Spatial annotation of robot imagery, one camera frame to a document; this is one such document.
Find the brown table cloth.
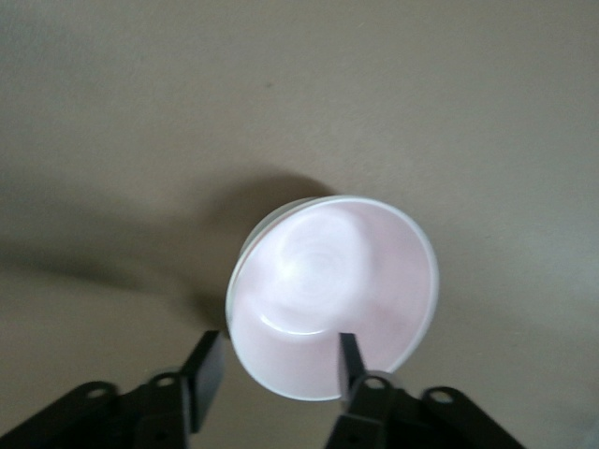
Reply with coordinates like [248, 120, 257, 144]
[0, 0, 599, 449]

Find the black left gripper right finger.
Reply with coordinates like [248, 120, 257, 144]
[322, 332, 526, 449]

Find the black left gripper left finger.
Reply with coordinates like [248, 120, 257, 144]
[0, 329, 226, 449]

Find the white plastic bowl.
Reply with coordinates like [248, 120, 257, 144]
[225, 196, 329, 340]

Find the pink plastic bowl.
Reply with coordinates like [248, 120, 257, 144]
[228, 195, 441, 403]

